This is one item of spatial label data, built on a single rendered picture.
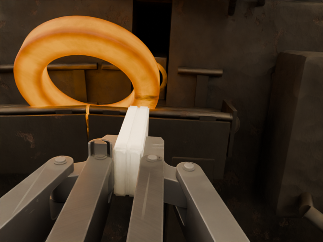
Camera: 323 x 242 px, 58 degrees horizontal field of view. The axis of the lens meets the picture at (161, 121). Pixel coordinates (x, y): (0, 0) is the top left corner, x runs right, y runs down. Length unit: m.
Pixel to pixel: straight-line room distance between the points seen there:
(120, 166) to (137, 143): 0.02
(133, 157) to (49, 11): 0.38
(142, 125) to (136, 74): 0.18
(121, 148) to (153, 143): 0.03
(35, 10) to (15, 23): 0.04
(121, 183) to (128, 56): 0.20
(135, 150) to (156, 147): 0.02
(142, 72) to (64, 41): 0.09
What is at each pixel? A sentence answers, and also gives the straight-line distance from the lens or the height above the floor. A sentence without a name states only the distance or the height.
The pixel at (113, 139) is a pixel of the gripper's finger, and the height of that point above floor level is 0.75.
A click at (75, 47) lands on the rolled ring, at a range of 0.34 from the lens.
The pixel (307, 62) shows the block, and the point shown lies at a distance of 0.41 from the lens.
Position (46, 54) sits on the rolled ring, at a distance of 0.36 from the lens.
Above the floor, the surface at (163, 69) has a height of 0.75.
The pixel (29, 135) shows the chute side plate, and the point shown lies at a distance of 0.43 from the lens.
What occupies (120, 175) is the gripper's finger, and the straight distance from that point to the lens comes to 0.16.
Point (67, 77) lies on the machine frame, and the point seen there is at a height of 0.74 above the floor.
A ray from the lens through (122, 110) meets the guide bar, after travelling 0.39.
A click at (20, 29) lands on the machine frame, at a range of 0.52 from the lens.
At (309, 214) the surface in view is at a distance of 0.43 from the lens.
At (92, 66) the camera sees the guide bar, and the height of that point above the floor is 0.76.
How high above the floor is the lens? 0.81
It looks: 17 degrees down
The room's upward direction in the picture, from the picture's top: 3 degrees clockwise
